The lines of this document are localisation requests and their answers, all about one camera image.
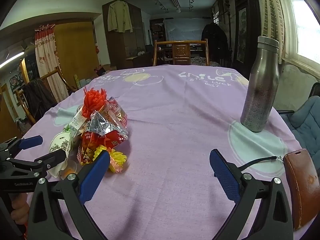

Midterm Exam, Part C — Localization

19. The wooden armchair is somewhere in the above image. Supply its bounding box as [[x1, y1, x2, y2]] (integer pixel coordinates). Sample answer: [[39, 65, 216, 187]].
[[14, 66, 75, 125]]

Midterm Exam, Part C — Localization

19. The blue cushioned chair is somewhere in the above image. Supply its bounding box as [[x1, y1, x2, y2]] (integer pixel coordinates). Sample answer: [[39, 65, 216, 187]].
[[277, 82, 320, 155]]

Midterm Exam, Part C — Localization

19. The yellow yarn pom-pom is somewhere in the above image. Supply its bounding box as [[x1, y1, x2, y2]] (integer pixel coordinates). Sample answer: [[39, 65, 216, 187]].
[[94, 145, 127, 173]]

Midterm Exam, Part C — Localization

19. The dark coat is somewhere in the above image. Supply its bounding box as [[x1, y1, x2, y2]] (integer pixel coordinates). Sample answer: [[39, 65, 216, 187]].
[[22, 78, 58, 116]]

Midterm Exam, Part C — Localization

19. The red floral curtain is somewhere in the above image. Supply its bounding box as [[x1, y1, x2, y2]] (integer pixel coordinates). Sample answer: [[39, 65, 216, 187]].
[[34, 24, 69, 103]]

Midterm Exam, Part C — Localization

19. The dark wooden wardrobe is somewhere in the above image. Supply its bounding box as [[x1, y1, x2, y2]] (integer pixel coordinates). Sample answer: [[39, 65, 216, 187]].
[[102, 0, 147, 70]]

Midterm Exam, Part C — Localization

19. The stainless steel bottle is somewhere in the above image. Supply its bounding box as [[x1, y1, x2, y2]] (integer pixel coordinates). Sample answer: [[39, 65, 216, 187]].
[[240, 36, 280, 132]]

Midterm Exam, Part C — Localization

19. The light wooden closet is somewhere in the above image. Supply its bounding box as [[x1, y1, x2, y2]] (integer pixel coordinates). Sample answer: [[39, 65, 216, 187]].
[[54, 21, 100, 90]]

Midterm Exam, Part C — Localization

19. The purple printed tablecloth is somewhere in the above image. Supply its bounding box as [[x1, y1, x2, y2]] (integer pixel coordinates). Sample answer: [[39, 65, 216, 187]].
[[14, 64, 304, 240]]

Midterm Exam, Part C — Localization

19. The cream window curtain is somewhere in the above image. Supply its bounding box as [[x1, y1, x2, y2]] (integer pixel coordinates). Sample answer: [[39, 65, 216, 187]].
[[260, 0, 285, 64]]

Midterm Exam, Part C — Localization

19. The brown leather case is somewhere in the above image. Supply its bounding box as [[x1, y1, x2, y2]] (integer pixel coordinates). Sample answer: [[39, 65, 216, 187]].
[[284, 148, 320, 232]]

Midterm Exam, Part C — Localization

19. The white labelled packet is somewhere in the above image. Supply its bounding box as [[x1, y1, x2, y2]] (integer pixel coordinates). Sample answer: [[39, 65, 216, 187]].
[[66, 107, 88, 137]]

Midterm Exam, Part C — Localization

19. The beige jacket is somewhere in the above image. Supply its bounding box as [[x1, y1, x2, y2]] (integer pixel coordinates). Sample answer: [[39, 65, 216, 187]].
[[107, 0, 133, 33]]

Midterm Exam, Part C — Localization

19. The black cable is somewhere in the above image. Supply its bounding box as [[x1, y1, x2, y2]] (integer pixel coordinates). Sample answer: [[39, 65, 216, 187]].
[[237, 156, 285, 172]]

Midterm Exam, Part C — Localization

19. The black coat on rack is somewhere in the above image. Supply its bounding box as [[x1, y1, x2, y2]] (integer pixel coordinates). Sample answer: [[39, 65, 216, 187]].
[[201, 22, 229, 63]]

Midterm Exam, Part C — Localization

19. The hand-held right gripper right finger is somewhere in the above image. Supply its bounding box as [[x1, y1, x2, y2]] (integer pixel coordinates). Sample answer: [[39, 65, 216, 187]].
[[209, 149, 293, 240]]

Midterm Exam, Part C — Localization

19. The fluorescent tube light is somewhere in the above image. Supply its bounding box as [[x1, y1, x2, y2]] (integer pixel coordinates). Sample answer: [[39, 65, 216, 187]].
[[0, 52, 25, 68]]

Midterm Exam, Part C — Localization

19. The red yarn pom-pom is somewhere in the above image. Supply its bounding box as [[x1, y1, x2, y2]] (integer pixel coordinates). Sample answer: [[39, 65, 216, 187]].
[[81, 86, 109, 118]]

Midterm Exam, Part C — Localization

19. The printed paper cup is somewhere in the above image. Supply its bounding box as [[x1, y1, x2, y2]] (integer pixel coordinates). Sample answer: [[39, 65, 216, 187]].
[[47, 130, 78, 178]]

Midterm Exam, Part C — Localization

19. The red snack wrapper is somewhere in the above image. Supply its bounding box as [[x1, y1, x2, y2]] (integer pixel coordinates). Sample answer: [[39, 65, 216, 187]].
[[79, 127, 129, 166]]

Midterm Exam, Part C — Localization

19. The silver foil wrapper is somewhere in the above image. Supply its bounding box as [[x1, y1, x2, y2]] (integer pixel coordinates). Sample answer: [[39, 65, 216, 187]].
[[86, 110, 128, 138]]

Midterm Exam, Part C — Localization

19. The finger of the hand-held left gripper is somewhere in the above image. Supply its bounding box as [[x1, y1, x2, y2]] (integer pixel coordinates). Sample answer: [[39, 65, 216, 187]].
[[7, 149, 68, 178], [0, 135, 43, 160]]

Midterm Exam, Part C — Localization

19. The person's left hand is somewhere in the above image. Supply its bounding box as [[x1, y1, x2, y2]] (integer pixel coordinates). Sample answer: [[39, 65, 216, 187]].
[[10, 193, 31, 233]]

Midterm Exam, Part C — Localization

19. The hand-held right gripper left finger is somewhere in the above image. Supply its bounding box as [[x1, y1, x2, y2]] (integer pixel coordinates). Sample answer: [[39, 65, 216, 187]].
[[27, 152, 111, 240]]

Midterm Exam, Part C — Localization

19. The carved wooden chair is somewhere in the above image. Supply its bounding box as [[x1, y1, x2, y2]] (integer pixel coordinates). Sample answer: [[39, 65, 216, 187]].
[[152, 39, 210, 67]]

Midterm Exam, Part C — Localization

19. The dark framed panel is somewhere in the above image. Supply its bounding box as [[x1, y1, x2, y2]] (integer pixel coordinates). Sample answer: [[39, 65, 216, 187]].
[[234, 0, 262, 68]]

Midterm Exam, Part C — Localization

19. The white covered board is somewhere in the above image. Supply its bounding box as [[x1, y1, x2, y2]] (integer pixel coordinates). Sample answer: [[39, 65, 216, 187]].
[[164, 17, 213, 42]]

